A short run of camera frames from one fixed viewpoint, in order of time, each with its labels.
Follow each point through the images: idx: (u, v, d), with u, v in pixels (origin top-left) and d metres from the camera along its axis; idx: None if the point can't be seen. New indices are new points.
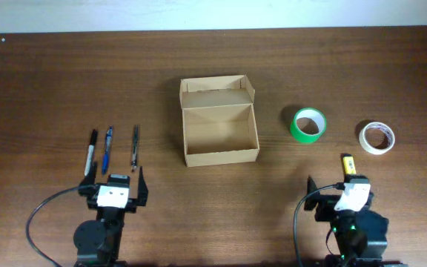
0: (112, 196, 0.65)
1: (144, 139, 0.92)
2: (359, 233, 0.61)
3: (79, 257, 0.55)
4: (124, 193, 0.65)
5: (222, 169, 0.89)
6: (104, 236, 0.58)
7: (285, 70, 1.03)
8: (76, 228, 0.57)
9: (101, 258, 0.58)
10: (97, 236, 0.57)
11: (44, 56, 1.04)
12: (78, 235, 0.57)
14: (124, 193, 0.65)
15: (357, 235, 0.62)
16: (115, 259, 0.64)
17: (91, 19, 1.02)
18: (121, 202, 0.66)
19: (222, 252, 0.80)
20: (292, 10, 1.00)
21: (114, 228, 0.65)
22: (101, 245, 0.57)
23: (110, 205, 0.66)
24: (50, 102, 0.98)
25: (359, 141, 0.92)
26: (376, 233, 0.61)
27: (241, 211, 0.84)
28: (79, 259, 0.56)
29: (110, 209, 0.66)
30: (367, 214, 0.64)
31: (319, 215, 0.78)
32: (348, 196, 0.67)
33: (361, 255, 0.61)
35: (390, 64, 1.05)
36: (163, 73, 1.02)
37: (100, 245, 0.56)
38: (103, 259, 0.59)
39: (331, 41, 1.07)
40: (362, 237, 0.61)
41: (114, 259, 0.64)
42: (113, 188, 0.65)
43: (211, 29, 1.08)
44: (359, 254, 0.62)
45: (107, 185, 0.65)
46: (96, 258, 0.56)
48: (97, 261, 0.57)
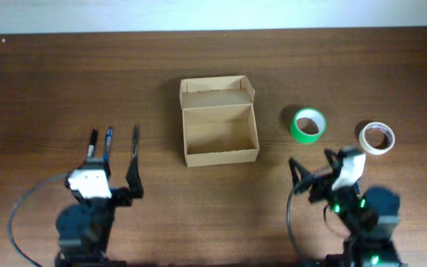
0: (87, 179, 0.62)
1: (144, 139, 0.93)
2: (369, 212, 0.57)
3: (61, 242, 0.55)
4: (99, 176, 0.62)
5: (222, 168, 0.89)
6: (90, 219, 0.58)
7: (285, 70, 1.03)
8: (58, 213, 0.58)
9: (85, 245, 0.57)
10: (82, 220, 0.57)
11: (44, 57, 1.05)
12: (59, 220, 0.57)
14: (101, 175, 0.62)
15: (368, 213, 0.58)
16: (103, 250, 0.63)
17: (92, 20, 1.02)
18: (101, 185, 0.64)
19: (222, 252, 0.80)
20: (291, 11, 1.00)
21: (102, 216, 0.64)
22: (87, 230, 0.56)
23: (96, 194, 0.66)
24: (50, 102, 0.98)
25: (359, 141, 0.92)
26: (388, 209, 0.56)
27: (241, 211, 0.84)
28: (61, 245, 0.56)
29: (98, 199, 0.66)
30: (379, 189, 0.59)
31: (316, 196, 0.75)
32: (347, 172, 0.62)
33: (371, 231, 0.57)
35: (390, 64, 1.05)
36: (163, 74, 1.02)
37: (82, 229, 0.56)
38: (87, 247, 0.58)
39: (330, 41, 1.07)
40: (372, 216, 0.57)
41: (101, 250, 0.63)
42: (87, 172, 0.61)
43: (211, 29, 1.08)
44: (369, 230, 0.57)
45: (81, 169, 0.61)
46: (81, 242, 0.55)
48: (81, 248, 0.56)
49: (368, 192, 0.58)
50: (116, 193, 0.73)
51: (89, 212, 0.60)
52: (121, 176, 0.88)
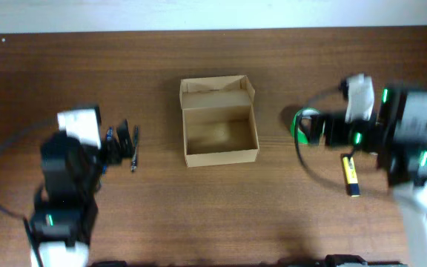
0: (79, 119, 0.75)
1: (145, 139, 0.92)
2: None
3: (45, 166, 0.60)
4: (90, 118, 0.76)
5: (222, 169, 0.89)
6: (76, 149, 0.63)
7: (285, 70, 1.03)
8: (46, 141, 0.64)
9: (68, 172, 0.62)
10: (66, 147, 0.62)
11: (44, 56, 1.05)
12: (46, 144, 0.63)
14: (93, 116, 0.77)
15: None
16: (84, 187, 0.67)
17: (92, 19, 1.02)
18: (93, 131, 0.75)
19: (222, 253, 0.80)
20: (290, 11, 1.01)
21: (87, 157, 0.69)
22: (70, 153, 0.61)
23: (87, 141, 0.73)
24: (50, 102, 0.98)
25: None
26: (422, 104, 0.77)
27: (242, 211, 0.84)
28: (45, 170, 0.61)
29: (91, 145, 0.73)
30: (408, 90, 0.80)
31: (337, 139, 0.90)
32: (355, 99, 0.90)
33: (402, 122, 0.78)
35: (391, 63, 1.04)
36: (163, 73, 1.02)
37: (66, 153, 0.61)
38: (69, 176, 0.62)
39: (331, 41, 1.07)
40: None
41: (83, 184, 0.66)
42: (81, 114, 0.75)
43: (212, 29, 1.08)
44: (400, 123, 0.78)
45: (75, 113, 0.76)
46: (64, 168, 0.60)
48: (64, 173, 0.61)
49: (399, 94, 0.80)
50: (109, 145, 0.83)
51: (75, 142, 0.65)
52: (121, 176, 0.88)
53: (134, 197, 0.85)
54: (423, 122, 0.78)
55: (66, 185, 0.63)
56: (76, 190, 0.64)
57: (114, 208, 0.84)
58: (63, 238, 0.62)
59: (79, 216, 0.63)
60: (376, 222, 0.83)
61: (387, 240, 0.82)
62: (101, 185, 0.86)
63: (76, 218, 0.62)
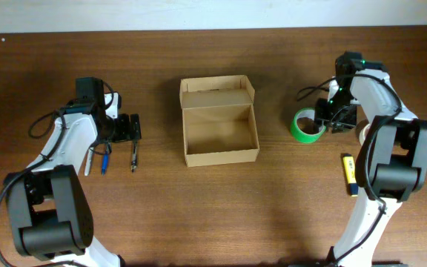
0: None
1: (144, 139, 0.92)
2: (340, 64, 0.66)
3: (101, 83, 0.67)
4: None
5: (222, 169, 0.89)
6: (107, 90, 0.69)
7: (285, 70, 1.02)
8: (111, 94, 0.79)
9: (98, 88, 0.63)
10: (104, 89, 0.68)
11: (44, 56, 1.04)
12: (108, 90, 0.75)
14: None
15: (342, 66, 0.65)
16: (95, 119, 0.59)
17: (92, 18, 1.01)
18: None
19: (222, 252, 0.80)
20: (290, 10, 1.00)
21: (103, 120, 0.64)
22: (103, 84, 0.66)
23: None
24: (50, 101, 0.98)
25: (359, 142, 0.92)
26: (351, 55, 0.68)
27: (242, 211, 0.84)
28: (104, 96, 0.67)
29: None
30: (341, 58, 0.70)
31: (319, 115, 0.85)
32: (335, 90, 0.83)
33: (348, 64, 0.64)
35: (391, 64, 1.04)
36: (163, 73, 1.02)
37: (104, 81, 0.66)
38: (96, 89, 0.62)
39: (331, 40, 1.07)
40: (350, 63, 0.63)
41: (96, 117, 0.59)
42: None
43: (212, 28, 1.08)
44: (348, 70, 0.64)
45: None
46: (101, 81, 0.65)
48: (96, 85, 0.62)
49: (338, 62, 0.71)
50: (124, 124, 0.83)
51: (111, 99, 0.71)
52: (121, 176, 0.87)
53: (134, 198, 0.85)
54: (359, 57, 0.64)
55: (88, 93, 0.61)
56: (93, 101, 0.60)
57: (113, 208, 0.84)
58: (62, 125, 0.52)
59: (90, 110, 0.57)
60: None
61: (386, 239, 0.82)
62: (101, 184, 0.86)
63: (86, 111, 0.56)
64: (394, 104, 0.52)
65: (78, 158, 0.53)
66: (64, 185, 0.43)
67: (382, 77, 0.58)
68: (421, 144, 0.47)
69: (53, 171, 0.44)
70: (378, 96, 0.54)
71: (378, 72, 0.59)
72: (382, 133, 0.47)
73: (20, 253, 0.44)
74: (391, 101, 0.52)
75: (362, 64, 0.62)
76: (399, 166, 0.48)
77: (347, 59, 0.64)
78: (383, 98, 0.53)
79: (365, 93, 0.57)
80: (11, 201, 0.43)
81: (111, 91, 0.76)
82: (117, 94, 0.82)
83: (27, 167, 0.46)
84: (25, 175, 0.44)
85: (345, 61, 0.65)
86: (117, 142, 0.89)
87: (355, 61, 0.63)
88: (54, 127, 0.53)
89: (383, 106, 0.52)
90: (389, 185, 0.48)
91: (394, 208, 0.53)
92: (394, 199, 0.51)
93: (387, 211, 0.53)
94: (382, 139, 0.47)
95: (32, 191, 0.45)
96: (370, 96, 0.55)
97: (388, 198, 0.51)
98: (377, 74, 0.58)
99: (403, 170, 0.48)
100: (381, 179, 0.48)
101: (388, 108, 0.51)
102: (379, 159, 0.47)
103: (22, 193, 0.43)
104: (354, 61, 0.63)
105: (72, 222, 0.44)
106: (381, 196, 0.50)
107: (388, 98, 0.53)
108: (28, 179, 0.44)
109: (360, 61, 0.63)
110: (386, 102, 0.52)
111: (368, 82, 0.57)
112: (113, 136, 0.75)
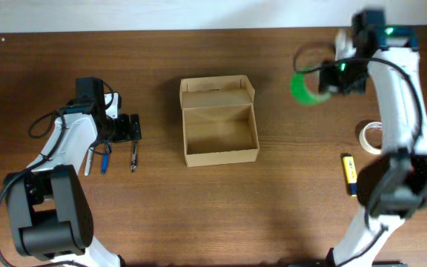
0: None
1: (144, 139, 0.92)
2: (361, 33, 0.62)
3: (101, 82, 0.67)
4: None
5: (222, 168, 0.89)
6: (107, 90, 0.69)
7: (285, 70, 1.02)
8: (111, 94, 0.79)
9: (98, 87, 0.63)
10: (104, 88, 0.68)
11: (44, 56, 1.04)
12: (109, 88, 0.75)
14: None
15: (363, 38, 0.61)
16: (95, 119, 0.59)
17: (92, 18, 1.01)
18: None
19: (222, 252, 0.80)
20: (290, 10, 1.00)
21: (103, 120, 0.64)
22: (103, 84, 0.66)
23: None
24: (50, 101, 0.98)
25: (359, 142, 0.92)
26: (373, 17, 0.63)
27: (242, 211, 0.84)
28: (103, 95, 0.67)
29: None
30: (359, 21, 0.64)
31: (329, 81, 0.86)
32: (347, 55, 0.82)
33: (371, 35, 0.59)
35: None
36: (163, 73, 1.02)
37: (104, 81, 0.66)
38: (96, 89, 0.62)
39: (331, 40, 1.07)
40: (373, 32, 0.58)
41: (95, 118, 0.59)
42: None
43: (212, 28, 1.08)
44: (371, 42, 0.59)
45: None
46: (101, 80, 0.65)
48: (96, 84, 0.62)
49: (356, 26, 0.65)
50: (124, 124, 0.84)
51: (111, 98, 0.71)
52: (121, 176, 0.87)
53: (134, 198, 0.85)
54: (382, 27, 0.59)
55: (88, 93, 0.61)
56: (93, 100, 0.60)
57: (113, 208, 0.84)
58: (62, 125, 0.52)
59: (90, 110, 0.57)
60: None
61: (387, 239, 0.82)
62: (101, 184, 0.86)
63: (86, 111, 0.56)
64: (416, 121, 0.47)
65: (79, 158, 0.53)
66: (64, 184, 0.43)
67: (405, 65, 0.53)
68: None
69: (53, 171, 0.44)
70: (402, 107, 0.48)
71: (404, 53, 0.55)
72: (394, 171, 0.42)
73: (21, 253, 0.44)
74: (414, 119, 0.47)
75: (388, 36, 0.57)
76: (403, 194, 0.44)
77: (371, 28, 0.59)
78: (406, 110, 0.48)
79: (386, 92, 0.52)
80: (11, 200, 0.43)
81: (111, 91, 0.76)
82: (116, 94, 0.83)
83: (27, 167, 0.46)
84: (25, 175, 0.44)
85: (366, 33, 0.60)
86: (117, 142, 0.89)
87: (380, 31, 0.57)
88: (54, 127, 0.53)
89: (403, 124, 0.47)
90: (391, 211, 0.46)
91: (399, 224, 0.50)
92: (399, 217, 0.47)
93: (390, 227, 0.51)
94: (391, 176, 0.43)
95: (32, 191, 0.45)
96: (391, 103, 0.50)
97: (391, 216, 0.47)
98: (399, 61, 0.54)
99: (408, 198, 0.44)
100: (380, 202, 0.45)
101: (409, 128, 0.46)
102: (383, 190, 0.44)
103: (22, 193, 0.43)
104: (377, 31, 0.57)
105: (72, 222, 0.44)
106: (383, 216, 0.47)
107: (411, 111, 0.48)
108: (28, 179, 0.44)
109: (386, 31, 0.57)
110: (409, 119, 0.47)
111: (392, 76, 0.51)
112: (113, 136, 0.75)
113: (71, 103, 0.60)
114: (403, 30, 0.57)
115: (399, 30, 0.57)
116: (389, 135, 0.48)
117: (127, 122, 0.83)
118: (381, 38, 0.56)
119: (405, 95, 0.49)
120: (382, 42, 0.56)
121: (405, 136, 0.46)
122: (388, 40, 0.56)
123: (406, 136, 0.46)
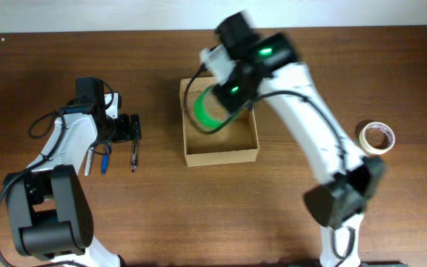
0: None
1: (144, 139, 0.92)
2: (239, 64, 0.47)
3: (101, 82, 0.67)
4: None
5: (222, 168, 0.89)
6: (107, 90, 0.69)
7: None
8: (111, 94, 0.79)
9: (98, 87, 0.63)
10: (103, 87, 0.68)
11: (43, 56, 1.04)
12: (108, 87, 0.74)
14: None
15: (242, 69, 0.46)
16: (95, 119, 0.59)
17: (91, 18, 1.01)
18: None
19: (222, 252, 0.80)
20: (290, 10, 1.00)
21: (104, 120, 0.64)
22: (103, 84, 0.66)
23: None
24: (50, 101, 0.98)
25: (359, 142, 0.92)
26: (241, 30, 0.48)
27: (241, 211, 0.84)
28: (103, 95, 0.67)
29: None
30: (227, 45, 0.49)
31: None
32: None
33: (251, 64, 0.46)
35: (391, 64, 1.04)
36: (163, 73, 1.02)
37: (104, 81, 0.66)
38: (96, 89, 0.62)
39: (331, 40, 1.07)
40: (249, 59, 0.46)
41: (95, 117, 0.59)
42: None
43: (212, 28, 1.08)
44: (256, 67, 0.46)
45: None
46: (101, 80, 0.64)
48: (96, 84, 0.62)
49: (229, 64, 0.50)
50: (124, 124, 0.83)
51: None
52: (121, 176, 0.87)
53: (134, 198, 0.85)
54: (255, 47, 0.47)
55: (88, 93, 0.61)
56: (93, 101, 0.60)
57: (113, 208, 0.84)
58: (62, 125, 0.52)
59: (90, 110, 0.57)
60: (376, 222, 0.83)
61: (386, 239, 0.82)
62: (101, 184, 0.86)
63: (86, 111, 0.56)
64: (332, 141, 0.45)
65: (78, 157, 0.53)
66: (64, 185, 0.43)
67: (297, 83, 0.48)
68: (375, 184, 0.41)
69: (52, 172, 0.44)
70: (312, 134, 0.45)
71: (290, 70, 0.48)
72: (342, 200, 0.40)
73: (20, 253, 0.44)
74: (328, 139, 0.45)
75: (266, 57, 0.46)
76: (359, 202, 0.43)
77: (241, 61, 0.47)
78: (319, 135, 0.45)
79: (293, 117, 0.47)
80: (11, 200, 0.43)
81: (111, 91, 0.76)
82: (116, 93, 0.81)
83: (27, 167, 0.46)
84: (25, 175, 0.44)
85: (247, 58, 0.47)
86: (117, 142, 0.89)
87: (254, 58, 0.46)
88: (54, 127, 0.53)
89: (324, 151, 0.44)
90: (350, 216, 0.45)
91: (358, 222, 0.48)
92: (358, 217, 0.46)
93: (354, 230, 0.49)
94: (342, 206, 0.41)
95: (32, 191, 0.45)
96: (302, 130, 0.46)
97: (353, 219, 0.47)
98: (289, 81, 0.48)
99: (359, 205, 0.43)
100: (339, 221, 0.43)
101: (332, 151, 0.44)
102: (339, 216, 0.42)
103: (22, 193, 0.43)
104: (251, 59, 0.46)
105: (72, 222, 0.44)
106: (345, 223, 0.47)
107: (323, 131, 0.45)
108: (27, 179, 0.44)
109: (261, 53, 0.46)
110: (325, 142, 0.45)
111: (292, 104, 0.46)
112: (113, 136, 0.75)
113: (71, 103, 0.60)
114: (275, 38, 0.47)
115: (273, 42, 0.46)
116: (316, 165, 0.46)
117: (127, 122, 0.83)
118: (260, 65, 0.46)
119: (310, 119, 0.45)
120: (265, 67, 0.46)
121: (330, 162, 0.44)
122: (268, 61, 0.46)
123: (333, 165, 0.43)
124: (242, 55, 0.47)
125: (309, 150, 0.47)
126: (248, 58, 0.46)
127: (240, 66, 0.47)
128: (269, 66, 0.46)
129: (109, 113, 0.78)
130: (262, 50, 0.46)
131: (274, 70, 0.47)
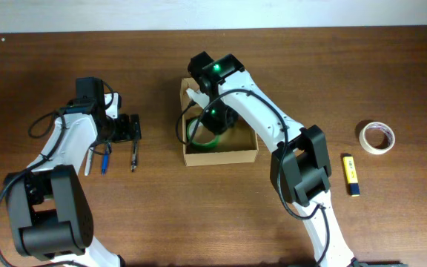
0: None
1: (144, 139, 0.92)
2: (200, 79, 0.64)
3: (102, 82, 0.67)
4: None
5: (222, 169, 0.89)
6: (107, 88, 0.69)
7: (285, 70, 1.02)
8: (112, 94, 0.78)
9: (98, 87, 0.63)
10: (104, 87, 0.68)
11: (43, 56, 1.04)
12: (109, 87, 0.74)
14: None
15: (203, 83, 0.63)
16: (95, 118, 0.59)
17: (91, 18, 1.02)
18: None
19: (222, 252, 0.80)
20: (290, 10, 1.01)
21: (103, 121, 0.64)
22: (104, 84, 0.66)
23: None
24: (50, 101, 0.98)
25: (359, 142, 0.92)
26: (200, 58, 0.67)
27: (242, 211, 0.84)
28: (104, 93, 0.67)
29: None
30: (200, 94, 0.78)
31: None
32: None
33: (208, 79, 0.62)
35: (391, 64, 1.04)
36: (163, 73, 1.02)
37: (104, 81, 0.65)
38: (96, 89, 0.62)
39: (331, 41, 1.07)
40: (206, 76, 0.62)
41: (95, 117, 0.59)
42: None
43: (212, 28, 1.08)
44: (213, 79, 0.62)
45: None
46: (101, 80, 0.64)
48: (96, 84, 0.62)
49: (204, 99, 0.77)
50: (123, 124, 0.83)
51: None
52: (121, 176, 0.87)
53: (134, 198, 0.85)
54: (210, 66, 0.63)
55: (88, 93, 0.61)
56: (93, 101, 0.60)
57: (114, 208, 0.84)
58: (62, 125, 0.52)
59: (90, 110, 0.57)
60: (376, 222, 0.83)
61: (386, 239, 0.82)
62: (101, 184, 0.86)
63: (86, 111, 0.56)
64: (276, 120, 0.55)
65: (78, 158, 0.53)
66: (65, 185, 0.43)
67: (244, 84, 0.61)
68: (317, 150, 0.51)
69: (53, 171, 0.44)
70: (258, 117, 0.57)
71: (238, 74, 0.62)
72: (288, 163, 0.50)
73: (20, 253, 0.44)
74: (271, 118, 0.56)
75: (218, 70, 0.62)
76: (308, 168, 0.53)
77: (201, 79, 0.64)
78: (263, 117, 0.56)
79: (242, 107, 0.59)
80: (11, 201, 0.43)
81: (112, 91, 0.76)
82: (116, 93, 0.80)
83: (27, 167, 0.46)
84: (25, 175, 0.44)
85: (204, 74, 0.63)
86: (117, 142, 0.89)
87: (209, 72, 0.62)
88: (54, 127, 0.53)
89: (269, 129, 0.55)
90: (308, 185, 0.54)
91: (329, 200, 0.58)
92: (322, 191, 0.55)
93: (326, 205, 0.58)
94: (289, 168, 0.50)
95: (32, 191, 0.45)
96: (250, 116, 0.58)
97: (317, 194, 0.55)
98: (236, 83, 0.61)
99: (309, 170, 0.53)
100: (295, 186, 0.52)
101: (274, 127, 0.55)
102: (292, 181, 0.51)
103: (22, 193, 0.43)
104: (207, 75, 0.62)
105: (72, 222, 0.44)
106: (311, 198, 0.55)
107: (267, 113, 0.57)
108: (28, 179, 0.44)
109: (213, 68, 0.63)
110: (268, 121, 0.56)
111: (241, 98, 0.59)
112: (113, 136, 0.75)
113: (72, 103, 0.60)
114: (224, 59, 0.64)
115: (222, 62, 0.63)
116: (267, 142, 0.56)
117: (127, 122, 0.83)
118: (214, 78, 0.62)
119: (255, 105, 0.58)
120: (217, 77, 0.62)
121: (276, 136, 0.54)
122: (220, 74, 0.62)
123: (276, 139, 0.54)
124: (201, 73, 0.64)
125: (259, 131, 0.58)
126: (205, 73, 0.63)
127: (202, 81, 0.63)
128: (222, 76, 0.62)
129: (109, 113, 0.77)
130: (214, 67, 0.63)
131: (225, 78, 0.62)
